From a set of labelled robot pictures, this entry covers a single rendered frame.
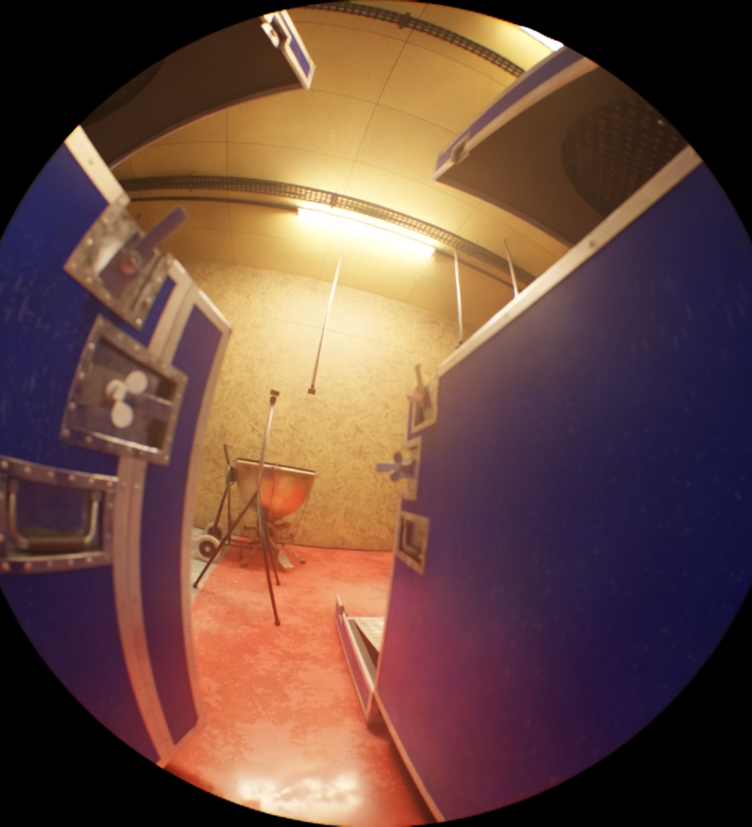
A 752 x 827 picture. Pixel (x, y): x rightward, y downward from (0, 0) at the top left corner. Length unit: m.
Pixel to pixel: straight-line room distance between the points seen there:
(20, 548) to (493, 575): 0.48
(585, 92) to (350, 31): 2.08
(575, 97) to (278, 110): 2.39
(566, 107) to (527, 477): 0.63
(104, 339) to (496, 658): 0.53
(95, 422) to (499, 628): 0.48
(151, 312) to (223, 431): 2.80
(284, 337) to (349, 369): 0.86
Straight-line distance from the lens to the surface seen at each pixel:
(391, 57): 2.52
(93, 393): 0.34
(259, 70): 0.99
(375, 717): 0.94
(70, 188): 0.35
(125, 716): 0.52
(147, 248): 0.36
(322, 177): 2.93
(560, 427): 0.27
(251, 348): 3.38
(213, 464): 3.13
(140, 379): 0.34
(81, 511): 0.37
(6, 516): 0.33
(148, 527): 0.42
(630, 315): 0.25
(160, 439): 0.42
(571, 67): 0.56
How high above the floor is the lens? 0.73
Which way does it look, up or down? 15 degrees up
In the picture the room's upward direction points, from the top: 6 degrees clockwise
